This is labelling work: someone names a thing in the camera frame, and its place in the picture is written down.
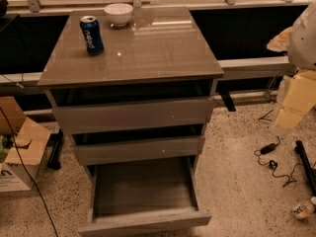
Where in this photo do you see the black bar on floor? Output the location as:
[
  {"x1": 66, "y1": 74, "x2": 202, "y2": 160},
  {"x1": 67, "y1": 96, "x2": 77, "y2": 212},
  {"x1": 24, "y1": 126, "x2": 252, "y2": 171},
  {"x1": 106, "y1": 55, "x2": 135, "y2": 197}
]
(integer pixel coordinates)
[{"x1": 295, "y1": 140, "x2": 316, "y2": 197}]

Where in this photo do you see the plastic bottle on floor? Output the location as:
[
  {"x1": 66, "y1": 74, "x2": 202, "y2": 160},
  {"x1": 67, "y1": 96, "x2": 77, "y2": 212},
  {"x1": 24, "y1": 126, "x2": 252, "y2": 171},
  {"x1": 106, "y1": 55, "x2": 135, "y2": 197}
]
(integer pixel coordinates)
[{"x1": 292, "y1": 197, "x2": 316, "y2": 220}]

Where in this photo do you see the brown cardboard box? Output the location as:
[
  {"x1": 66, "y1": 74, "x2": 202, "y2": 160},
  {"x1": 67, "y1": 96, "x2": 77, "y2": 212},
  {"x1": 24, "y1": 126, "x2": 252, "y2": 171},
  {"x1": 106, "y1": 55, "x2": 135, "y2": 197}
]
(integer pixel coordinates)
[{"x1": 0, "y1": 97, "x2": 50, "y2": 193}]

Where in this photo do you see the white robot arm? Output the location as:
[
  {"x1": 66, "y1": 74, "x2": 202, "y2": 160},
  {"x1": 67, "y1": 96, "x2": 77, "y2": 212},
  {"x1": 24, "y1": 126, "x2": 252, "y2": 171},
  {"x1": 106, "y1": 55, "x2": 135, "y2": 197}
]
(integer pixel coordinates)
[{"x1": 267, "y1": 1, "x2": 316, "y2": 136}]

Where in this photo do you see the open bottom drawer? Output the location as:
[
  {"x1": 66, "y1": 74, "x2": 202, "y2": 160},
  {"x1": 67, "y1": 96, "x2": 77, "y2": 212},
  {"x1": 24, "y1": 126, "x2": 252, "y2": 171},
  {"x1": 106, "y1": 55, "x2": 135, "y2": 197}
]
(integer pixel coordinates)
[{"x1": 78, "y1": 157, "x2": 211, "y2": 237}]

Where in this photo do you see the black stand leg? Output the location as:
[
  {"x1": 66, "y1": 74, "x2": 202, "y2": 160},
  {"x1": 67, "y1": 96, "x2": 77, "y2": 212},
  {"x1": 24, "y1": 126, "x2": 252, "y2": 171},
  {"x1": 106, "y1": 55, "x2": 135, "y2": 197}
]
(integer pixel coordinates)
[{"x1": 47, "y1": 129, "x2": 63, "y2": 170}]

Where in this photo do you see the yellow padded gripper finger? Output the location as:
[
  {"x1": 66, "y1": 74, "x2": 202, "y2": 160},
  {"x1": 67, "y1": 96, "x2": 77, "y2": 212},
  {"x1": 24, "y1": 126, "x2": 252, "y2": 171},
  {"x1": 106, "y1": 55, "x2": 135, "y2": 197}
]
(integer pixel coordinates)
[{"x1": 271, "y1": 70, "x2": 316, "y2": 136}]

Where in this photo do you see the top grey drawer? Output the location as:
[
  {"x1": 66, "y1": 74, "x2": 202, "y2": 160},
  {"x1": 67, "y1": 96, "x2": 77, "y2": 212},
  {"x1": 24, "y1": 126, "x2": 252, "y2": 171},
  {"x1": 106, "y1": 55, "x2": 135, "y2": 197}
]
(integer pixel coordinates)
[{"x1": 50, "y1": 79, "x2": 212, "y2": 134}]

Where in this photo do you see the grey drawer cabinet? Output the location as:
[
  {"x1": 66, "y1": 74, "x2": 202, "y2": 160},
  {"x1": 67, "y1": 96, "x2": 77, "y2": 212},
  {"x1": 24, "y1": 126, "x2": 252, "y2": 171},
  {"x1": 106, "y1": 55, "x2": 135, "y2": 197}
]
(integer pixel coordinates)
[{"x1": 37, "y1": 6, "x2": 225, "y2": 237}]

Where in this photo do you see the middle grey drawer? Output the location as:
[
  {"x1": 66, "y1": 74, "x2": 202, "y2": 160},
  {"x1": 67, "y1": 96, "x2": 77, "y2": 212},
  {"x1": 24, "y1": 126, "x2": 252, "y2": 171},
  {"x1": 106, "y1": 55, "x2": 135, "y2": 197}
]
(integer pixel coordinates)
[{"x1": 73, "y1": 123, "x2": 205, "y2": 166}]

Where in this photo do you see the blue pepsi can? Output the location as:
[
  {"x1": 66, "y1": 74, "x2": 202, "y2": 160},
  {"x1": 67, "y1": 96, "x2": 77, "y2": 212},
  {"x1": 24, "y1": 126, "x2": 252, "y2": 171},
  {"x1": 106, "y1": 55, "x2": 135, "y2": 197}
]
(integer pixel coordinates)
[{"x1": 80, "y1": 16, "x2": 104, "y2": 55}]

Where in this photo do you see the black cable on left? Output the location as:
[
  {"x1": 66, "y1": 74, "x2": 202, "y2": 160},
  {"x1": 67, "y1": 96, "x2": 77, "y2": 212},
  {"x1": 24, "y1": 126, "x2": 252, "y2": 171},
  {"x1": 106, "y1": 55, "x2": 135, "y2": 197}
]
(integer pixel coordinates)
[{"x1": 0, "y1": 106, "x2": 59, "y2": 237}]

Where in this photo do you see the white ceramic bowl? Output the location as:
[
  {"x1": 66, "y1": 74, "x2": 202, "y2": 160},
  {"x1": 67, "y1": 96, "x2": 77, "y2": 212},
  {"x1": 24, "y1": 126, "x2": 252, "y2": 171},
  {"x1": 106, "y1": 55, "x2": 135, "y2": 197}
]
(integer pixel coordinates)
[{"x1": 104, "y1": 3, "x2": 133, "y2": 27}]

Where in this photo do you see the grey drawer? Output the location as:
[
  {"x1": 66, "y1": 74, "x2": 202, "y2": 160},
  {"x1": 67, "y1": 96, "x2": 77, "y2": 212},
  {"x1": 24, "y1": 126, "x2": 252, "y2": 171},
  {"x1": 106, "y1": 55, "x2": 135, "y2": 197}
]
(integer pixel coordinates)
[
  {"x1": 73, "y1": 123, "x2": 205, "y2": 166},
  {"x1": 50, "y1": 79, "x2": 212, "y2": 134}
]

